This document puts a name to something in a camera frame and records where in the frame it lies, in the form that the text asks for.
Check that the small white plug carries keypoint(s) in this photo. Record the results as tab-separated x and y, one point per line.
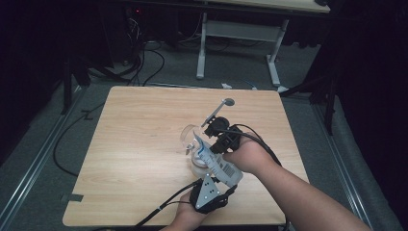
226	85

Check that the black table grommet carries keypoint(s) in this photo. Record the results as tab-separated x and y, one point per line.
229	102

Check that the grey tape patch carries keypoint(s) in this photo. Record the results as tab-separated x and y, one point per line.
72	198

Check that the white-framed wooden desk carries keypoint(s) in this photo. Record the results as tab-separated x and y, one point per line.
243	31

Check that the white and blue pouch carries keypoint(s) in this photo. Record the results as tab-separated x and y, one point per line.
224	168

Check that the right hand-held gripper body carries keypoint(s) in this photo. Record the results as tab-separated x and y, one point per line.
229	134

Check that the person's left hand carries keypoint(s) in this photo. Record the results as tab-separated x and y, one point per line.
186	215

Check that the aluminium floor rail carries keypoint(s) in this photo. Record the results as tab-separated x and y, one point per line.
32	168
346	179

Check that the clear glass jar with hinged lid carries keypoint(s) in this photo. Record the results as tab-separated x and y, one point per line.
189	136

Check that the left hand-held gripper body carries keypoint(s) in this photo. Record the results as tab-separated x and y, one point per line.
207	194

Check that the dark device with red light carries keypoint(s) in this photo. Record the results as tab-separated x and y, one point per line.
136	19

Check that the black metal stand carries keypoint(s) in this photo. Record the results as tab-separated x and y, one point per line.
66	93
330	109

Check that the person's right hand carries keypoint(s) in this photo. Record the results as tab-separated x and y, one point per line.
251	157

